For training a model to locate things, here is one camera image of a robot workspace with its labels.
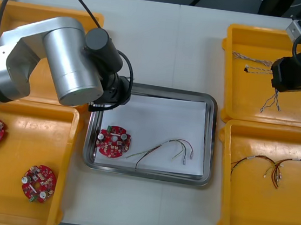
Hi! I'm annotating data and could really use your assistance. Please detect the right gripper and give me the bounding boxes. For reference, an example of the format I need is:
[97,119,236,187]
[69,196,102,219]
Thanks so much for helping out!
[269,50,301,94]

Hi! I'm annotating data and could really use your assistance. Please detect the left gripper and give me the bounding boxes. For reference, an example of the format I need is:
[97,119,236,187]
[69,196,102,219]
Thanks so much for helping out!
[88,72,134,116]

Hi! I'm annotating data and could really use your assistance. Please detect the blue-white wire harness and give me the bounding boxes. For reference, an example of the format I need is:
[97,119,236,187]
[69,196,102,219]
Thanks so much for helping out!
[239,64,285,115]

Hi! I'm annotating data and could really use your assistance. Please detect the red black green-yellow wire harness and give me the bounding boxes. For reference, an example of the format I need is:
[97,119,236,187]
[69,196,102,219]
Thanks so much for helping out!
[229,152,284,188]
[270,156,301,192]
[124,133,196,176]

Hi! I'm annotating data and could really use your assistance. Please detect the white sheet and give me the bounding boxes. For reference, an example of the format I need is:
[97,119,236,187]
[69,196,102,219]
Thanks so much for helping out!
[94,90,212,178]

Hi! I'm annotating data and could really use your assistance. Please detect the yellow-orange plastic bin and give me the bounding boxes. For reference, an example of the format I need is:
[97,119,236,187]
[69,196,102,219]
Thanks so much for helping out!
[212,22,301,132]
[0,0,106,111]
[0,98,83,225]
[210,118,301,225]

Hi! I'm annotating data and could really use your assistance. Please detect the steel tray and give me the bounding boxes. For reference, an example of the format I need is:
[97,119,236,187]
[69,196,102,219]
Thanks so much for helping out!
[79,78,221,187]

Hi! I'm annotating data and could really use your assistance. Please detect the grey-white twisted wire harness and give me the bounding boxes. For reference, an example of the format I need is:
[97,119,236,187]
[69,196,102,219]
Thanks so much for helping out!
[231,51,276,65]

